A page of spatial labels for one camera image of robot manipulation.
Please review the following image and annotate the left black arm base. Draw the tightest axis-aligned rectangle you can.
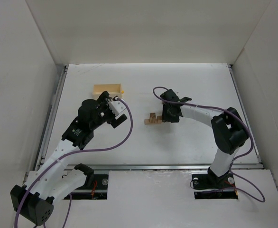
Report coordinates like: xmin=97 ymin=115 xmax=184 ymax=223
xmin=71 ymin=174 xmax=109 ymax=200

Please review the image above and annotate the left metal table rail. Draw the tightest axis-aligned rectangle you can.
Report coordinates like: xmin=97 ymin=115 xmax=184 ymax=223
xmin=21 ymin=64 xmax=68 ymax=185

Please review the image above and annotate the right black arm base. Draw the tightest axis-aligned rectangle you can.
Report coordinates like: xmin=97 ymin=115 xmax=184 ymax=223
xmin=190 ymin=173 xmax=238 ymax=200

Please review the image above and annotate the right metal table rail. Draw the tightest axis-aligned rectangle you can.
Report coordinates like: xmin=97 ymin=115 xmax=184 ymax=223
xmin=228 ymin=64 xmax=265 ymax=167

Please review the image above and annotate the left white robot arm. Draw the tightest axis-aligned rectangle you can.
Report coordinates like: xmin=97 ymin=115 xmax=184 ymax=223
xmin=10 ymin=91 xmax=132 ymax=227

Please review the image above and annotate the long light wood block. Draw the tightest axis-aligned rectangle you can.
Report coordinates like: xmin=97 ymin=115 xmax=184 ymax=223
xmin=144 ymin=118 xmax=162 ymax=125

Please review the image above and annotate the metal table rail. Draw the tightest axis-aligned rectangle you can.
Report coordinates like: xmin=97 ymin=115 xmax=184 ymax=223
xmin=228 ymin=64 xmax=265 ymax=167
xmin=38 ymin=162 xmax=264 ymax=171
xmin=21 ymin=64 xmax=68 ymax=185

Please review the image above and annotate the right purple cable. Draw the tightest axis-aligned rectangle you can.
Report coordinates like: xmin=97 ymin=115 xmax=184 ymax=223
xmin=152 ymin=86 xmax=266 ymax=203

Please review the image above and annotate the cream plastic drawer box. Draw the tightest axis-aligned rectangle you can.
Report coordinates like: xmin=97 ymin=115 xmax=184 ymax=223
xmin=92 ymin=84 xmax=124 ymax=99

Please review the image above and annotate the striped dark wood block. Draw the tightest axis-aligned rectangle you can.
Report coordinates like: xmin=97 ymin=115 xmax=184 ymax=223
xmin=149 ymin=113 xmax=156 ymax=123

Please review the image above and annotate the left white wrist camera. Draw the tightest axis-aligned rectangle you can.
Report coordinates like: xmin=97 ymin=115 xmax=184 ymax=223
xmin=107 ymin=96 xmax=126 ymax=117

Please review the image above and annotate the front metal table rail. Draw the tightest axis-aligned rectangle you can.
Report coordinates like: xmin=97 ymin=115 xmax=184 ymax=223
xmin=38 ymin=162 xmax=264 ymax=171

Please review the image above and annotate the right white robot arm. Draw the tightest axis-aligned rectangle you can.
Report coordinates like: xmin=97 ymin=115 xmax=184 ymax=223
xmin=160 ymin=89 xmax=249 ymax=189

